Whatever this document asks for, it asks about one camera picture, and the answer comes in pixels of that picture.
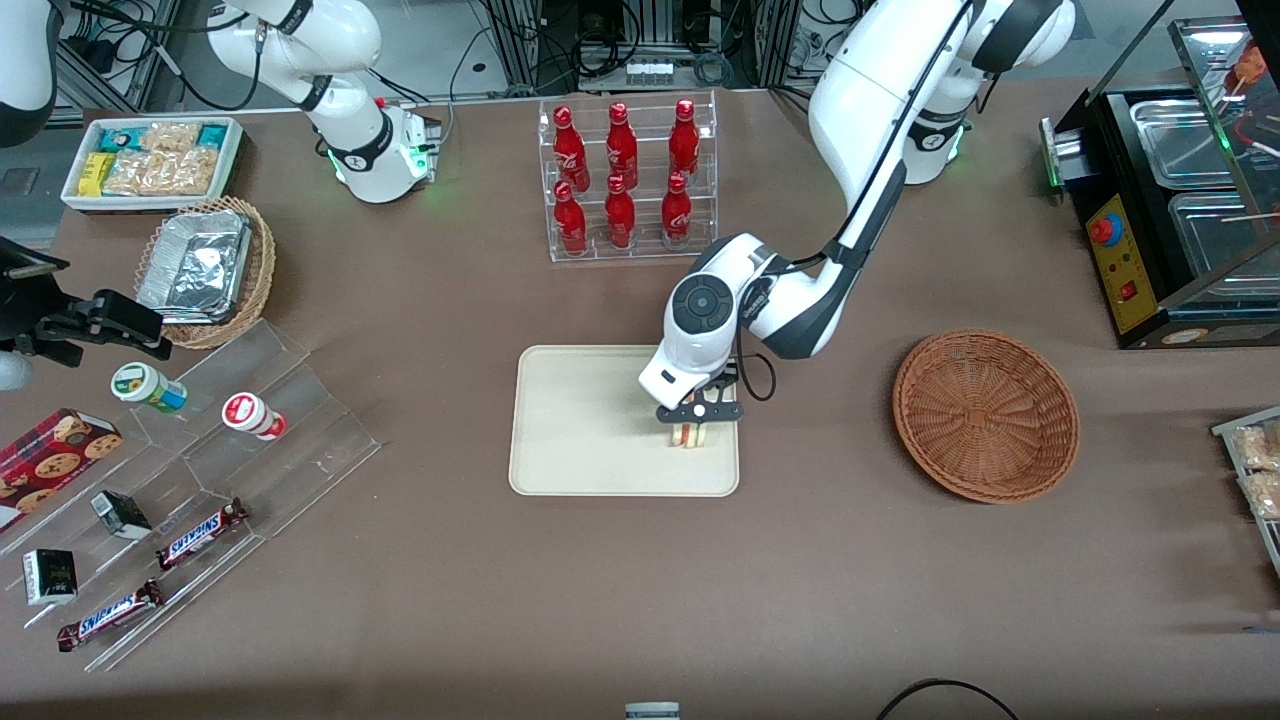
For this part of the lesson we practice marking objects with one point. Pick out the steel warmer pan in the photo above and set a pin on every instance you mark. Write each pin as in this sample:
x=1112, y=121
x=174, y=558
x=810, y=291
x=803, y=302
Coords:
x=1215, y=240
x=1180, y=145

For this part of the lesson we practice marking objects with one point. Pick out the triangular sandwich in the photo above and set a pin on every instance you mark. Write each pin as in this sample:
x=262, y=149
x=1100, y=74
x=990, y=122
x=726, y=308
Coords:
x=688, y=437

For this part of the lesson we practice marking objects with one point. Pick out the green label yogurt cup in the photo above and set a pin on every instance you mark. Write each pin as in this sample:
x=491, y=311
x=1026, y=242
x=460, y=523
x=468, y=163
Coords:
x=145, y=386

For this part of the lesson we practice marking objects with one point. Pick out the clear acrylic stepped display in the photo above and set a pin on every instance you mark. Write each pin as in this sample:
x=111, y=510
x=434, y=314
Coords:
x=310, y=440

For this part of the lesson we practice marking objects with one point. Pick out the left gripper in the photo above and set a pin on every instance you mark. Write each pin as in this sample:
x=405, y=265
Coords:
x=724, y=382

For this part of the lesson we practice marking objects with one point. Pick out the brown Snickers bar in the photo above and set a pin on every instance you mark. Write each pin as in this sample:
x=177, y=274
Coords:
x=200, y=535
x=110, y=615

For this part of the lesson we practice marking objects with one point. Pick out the red label yogurt cup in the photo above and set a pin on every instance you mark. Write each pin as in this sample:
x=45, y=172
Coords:
x=250, y=414

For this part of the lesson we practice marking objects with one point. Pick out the white plastic snack bin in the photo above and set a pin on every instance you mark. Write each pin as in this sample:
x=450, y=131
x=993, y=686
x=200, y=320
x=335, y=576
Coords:
x=235, y=150

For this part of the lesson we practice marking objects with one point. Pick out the small grey device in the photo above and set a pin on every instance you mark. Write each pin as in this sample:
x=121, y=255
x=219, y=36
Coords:
x=652, y=712

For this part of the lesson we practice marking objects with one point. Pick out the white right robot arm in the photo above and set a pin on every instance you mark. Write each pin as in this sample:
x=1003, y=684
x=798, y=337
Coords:
x=300, y=40

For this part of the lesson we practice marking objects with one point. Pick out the black food warmer cabinet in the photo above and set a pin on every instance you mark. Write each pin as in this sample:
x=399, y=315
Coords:
x=1120, y=270

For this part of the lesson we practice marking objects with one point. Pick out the clear cracker bag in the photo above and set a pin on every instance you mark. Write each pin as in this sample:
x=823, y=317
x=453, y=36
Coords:
x=170, y=136
x=165, y=173

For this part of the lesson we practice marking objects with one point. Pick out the aluminium foil containers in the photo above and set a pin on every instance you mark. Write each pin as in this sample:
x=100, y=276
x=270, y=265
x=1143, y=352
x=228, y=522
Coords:
x=195, y=265

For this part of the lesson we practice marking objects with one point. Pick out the brown round wicker basket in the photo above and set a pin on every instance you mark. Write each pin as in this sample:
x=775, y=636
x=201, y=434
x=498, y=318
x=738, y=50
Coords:
x=985, y=415

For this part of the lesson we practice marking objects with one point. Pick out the light oval wicker basket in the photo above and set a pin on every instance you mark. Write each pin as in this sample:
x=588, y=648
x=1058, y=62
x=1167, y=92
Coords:
x=262, y=270

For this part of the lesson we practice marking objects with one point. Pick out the red cola bottle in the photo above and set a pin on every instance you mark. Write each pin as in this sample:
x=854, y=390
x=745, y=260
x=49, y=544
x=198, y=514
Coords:
x=684, y=145
x=570, y=225
x=570, y=150
x=621, y=150
x=677, y=215
x=620, y=218

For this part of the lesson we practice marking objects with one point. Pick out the small black box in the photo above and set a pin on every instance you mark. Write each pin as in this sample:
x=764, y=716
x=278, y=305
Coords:
x=122, y=514
x=50, y=577

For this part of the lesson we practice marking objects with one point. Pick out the clear acrylic bottle rack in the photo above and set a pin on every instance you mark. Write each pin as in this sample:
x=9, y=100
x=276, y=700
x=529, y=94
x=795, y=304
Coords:
x=645, y=250

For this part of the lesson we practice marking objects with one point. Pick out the teal snack pack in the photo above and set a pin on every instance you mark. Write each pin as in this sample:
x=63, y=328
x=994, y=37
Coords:
x=213, y=136
x=120, y=140

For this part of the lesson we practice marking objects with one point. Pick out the white power strip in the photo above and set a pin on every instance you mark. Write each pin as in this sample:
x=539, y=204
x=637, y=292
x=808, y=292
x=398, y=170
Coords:
x=648, y=72

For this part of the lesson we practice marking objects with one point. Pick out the grey snack tray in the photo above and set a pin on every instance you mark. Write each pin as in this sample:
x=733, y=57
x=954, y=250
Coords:
x=1272, y=545

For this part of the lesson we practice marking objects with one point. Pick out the beige plastic tray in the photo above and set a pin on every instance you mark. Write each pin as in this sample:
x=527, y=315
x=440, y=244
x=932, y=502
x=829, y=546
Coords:
x=580, y=430

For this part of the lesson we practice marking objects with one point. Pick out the red cookie box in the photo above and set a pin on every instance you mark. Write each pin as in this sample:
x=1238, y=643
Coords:
x=50, y=460

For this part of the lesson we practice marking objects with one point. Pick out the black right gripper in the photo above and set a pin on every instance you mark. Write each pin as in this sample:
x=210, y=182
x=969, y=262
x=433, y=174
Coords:
x=22, y=312

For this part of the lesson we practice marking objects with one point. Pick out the clear pastry bag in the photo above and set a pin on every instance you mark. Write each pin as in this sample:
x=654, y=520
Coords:
x=1265, y=495
x=1258, y=448

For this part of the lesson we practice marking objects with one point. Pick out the fried food skewer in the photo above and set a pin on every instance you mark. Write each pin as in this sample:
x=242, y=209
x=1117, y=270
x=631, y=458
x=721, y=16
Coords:
x=1250, y=70

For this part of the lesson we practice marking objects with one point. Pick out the yellow snack pack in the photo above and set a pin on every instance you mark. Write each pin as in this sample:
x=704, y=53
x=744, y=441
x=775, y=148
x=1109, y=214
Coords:
x=94, y=175

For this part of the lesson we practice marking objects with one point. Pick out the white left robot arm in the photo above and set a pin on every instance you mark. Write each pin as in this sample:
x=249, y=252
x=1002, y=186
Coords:
x=860, y=100

